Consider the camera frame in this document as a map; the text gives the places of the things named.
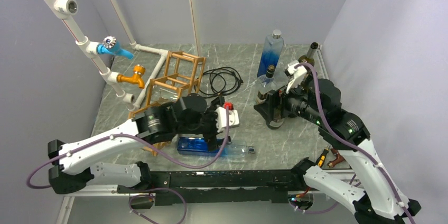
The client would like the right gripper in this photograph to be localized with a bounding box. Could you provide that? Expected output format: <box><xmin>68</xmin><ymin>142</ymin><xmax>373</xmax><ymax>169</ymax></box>
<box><xmin>253</xmin><ymin>74</ymin><xmax>323</xmax><ymax>124</ymax></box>

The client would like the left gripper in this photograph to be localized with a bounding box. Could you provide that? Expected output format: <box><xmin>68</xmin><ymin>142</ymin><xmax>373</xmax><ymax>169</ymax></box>
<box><xmin>176</xmin><ymin>96</ymin><xmax>232</xmax><ymax>151</ymax></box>

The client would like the tall blue square bottle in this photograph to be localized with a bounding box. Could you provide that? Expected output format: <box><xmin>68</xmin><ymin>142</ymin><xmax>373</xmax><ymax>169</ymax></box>
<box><xmin>257</xmin><ymin>29</ymin><xmax>284</xmax><ymax>77</ymax></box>

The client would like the wooden wine rack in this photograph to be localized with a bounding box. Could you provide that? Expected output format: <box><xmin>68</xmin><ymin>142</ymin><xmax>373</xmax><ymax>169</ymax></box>
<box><xmin>128</xmin><ymin>50</ymin><xmax>207</xmax><ymax>156</ymax></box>

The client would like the dark wine bottle front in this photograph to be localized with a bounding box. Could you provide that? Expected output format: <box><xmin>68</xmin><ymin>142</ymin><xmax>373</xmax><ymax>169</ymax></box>
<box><xmin>271</xmin><ymin>92</ymin><xmax>284</xmax><ymax>129</ymax></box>

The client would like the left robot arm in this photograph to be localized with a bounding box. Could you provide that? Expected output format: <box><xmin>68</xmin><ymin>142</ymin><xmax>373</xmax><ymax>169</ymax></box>
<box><xmin>48</xmin><ymin>94</ymin><xmax>239</xmax><ymax>194</ymax></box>

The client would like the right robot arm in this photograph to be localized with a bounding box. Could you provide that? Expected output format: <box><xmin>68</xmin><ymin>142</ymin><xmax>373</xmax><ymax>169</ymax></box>
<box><xmin>254</xmin><ymin>79</ymin><xmax>422</xmax><ymax>223</ymax></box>

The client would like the clear liquor bottle black cap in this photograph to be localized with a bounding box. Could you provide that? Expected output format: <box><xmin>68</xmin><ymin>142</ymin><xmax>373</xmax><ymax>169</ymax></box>
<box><xmin>255</xmin><ymin>64</ymin><xmax>276</xmax><ymax>104</ymax></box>

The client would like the green wine bottle rear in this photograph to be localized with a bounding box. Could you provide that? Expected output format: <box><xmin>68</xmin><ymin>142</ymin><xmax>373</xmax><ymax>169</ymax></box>
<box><xmin>298</xmin><ymin>42</ymin><xmax>319</xmax><ymax>66</ymax></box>

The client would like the yellow black screwdriver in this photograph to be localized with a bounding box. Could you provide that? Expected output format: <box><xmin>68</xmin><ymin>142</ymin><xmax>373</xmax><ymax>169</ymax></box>
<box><xmin>315</xmin><ymin>147</ymin><xmax>330</xmax><ymax>167</ymax></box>

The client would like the brown faucet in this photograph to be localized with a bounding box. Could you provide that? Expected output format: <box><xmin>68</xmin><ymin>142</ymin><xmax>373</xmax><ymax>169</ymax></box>
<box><xmin>327</xmin><ymin>148</ymin><xmax>345</xmax><ymax>169</ymax></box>

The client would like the orange plastic faucet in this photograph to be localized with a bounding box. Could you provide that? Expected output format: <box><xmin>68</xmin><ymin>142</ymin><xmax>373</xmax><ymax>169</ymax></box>
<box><xmin>116</xmin><ymin>64</ymin><xmax>146</xmax><ymax>89</ymax></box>

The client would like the blue plastic faucet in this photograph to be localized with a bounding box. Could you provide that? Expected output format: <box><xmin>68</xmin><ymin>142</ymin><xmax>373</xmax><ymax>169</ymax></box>
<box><xmin>97</xmin><ymin>36</ymin><xmax>134</xmax><ymax>60</ymax></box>

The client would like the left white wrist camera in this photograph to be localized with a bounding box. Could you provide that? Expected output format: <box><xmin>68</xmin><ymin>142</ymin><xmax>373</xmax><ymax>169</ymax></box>
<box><xmin>215</xmin><ymin>102</ymin><xmax>240</xmax><ymax>133</ymax></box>

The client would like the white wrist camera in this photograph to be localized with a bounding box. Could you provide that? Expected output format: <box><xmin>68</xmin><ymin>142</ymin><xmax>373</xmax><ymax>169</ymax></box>
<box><xmin>215</xmin><ymin>102</ymin><xmax>240</xmax><ymax>133</ymax></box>
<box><xmin>284</xmin><ymin>61</ymin><xmax>307</xmax><ymax>94</ymax></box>

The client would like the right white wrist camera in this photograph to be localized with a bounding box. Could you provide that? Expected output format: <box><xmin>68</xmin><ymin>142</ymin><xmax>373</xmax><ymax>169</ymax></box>
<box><xmin>284</xmin><ymin>61</ymin><xmax>307</xmax><ymax>94</ymax></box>

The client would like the black coiled cable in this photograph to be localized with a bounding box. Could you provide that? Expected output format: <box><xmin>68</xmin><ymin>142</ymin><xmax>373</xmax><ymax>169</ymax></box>
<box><xmin>198</xmin><ymin>67</ymin><xmax>244</xmax><ymax>98</ymax></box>

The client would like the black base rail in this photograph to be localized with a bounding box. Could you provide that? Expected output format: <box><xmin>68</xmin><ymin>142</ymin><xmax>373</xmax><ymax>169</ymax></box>
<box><xmin>116</xmin><ymin>169</ymin><xmax>307</xmax><ymax>203</ymax></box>

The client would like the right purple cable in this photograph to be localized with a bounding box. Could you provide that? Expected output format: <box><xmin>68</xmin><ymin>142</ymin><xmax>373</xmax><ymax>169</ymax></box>
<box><xmin>296</xmin><ymin>62</ymin><xmax>417</xmax><ymax>224</ymax></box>

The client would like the white PVC pipe frame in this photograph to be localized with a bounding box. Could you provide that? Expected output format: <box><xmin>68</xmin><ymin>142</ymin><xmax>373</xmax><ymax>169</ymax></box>
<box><xmin>24</xmin><ymin>0</ymin><xmax>204</xmax><ymax>112</ymax></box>

